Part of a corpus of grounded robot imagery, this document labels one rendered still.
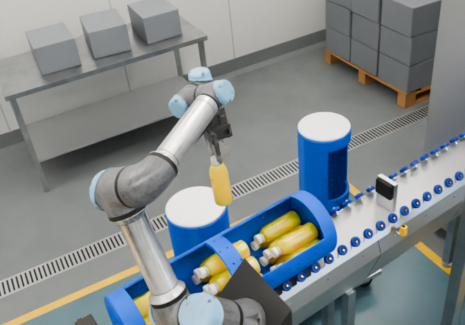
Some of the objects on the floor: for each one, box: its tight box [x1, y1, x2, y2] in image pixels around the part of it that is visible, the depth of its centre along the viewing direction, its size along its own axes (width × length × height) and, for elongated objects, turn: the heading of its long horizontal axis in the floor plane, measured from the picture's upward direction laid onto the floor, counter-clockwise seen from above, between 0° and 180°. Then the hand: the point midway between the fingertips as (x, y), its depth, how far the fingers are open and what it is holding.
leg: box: [321, 301, 334, 325], centre depth 283 cm, size 6×6×63 cm
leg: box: [441, 214, 461, 268], centre depth 324 cm, size 6×6×63 cm
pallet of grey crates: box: [325, 0, 444, 109], centre depth 515 cm, size 120×80×119 cm
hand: (216, 159), depth 200 cm, fingers closed on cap, 4 cm apart
